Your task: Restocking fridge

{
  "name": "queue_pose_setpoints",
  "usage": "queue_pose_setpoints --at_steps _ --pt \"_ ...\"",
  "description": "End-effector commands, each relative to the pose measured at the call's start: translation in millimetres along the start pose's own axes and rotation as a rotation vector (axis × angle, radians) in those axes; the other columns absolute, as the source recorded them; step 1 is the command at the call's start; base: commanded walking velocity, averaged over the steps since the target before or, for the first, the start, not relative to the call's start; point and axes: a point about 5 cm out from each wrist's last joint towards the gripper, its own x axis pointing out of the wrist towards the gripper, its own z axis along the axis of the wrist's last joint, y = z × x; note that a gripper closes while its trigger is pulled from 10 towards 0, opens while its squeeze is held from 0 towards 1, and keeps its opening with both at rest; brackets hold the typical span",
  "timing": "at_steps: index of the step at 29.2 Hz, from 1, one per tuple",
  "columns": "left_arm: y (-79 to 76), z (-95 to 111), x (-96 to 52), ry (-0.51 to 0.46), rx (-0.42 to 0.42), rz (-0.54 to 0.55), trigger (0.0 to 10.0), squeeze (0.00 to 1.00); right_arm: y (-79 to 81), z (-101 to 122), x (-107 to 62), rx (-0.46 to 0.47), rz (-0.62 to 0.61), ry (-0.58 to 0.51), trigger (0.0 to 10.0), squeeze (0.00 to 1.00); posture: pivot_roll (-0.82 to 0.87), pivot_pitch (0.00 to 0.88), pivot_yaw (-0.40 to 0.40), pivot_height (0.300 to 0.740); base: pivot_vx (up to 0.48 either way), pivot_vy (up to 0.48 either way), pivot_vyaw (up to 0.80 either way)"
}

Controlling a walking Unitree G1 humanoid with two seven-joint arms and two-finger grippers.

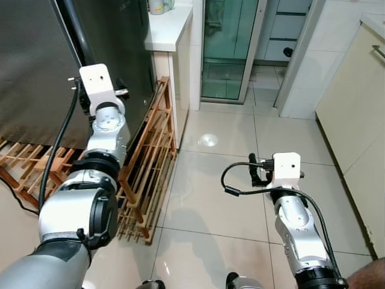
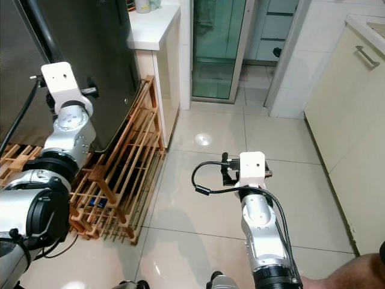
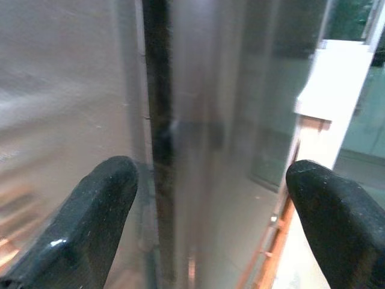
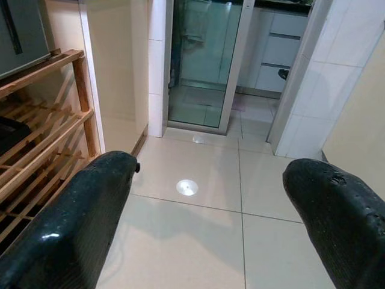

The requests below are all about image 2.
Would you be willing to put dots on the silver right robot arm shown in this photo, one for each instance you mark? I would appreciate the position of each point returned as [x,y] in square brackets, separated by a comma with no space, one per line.
[264,235]

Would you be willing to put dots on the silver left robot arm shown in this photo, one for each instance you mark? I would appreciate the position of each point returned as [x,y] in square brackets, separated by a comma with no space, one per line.
[24,211]

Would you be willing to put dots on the stainless steel fridge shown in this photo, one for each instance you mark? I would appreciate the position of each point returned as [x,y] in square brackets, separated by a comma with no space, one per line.
[24,42]

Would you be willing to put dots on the wooden slatted rack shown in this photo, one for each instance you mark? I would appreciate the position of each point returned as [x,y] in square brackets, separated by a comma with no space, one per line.
[126,180]

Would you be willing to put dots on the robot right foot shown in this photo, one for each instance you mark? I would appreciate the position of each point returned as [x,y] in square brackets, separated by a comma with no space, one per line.
[222,280]

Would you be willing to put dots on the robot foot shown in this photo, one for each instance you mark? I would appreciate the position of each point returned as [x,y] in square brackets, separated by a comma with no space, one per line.
[130,284]
[222,280]

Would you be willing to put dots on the cream kitchen cabinet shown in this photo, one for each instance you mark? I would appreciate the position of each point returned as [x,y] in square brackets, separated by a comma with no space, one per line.
[349,132]

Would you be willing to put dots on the white counter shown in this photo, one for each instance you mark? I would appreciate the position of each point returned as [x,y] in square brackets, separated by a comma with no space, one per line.
[153,30]

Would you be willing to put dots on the black round knob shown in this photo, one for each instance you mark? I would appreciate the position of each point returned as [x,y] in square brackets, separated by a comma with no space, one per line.
[277,52]

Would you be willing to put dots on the green glass door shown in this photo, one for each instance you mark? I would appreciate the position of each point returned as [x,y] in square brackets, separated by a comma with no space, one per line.
[219,42]

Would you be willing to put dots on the pale jar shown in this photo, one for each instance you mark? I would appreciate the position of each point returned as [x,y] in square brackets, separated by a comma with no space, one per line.
[143,5]

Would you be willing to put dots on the white drawer cabinet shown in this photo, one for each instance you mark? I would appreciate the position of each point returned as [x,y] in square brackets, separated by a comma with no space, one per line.
[274,27]

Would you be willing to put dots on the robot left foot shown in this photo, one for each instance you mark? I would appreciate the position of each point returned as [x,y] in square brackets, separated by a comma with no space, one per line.
[130,284]

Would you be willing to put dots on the person's bare leg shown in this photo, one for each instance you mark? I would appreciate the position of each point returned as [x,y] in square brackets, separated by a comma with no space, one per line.
[349,274]

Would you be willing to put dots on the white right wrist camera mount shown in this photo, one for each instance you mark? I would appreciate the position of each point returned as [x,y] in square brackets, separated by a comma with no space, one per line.
[252,168]

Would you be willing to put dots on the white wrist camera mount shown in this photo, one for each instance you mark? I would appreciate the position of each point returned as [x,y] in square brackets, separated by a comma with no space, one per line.
[63,81]
[252,168]

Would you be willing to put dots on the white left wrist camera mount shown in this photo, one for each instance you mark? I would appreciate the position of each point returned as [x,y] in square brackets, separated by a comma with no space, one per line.
[63,81]

